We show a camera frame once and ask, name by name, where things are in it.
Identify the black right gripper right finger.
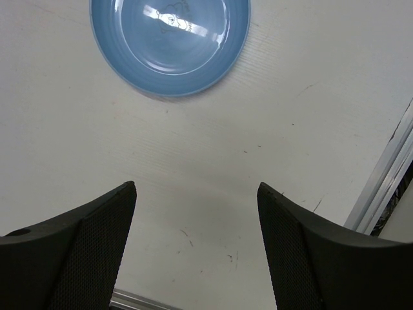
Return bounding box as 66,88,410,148
257,183,412,309

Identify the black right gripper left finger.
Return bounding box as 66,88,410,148
1,181,137,309

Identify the blue plastic plate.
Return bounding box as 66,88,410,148
89,0,252,98

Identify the aluminium table frame rail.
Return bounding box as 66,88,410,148
344,103,412,234

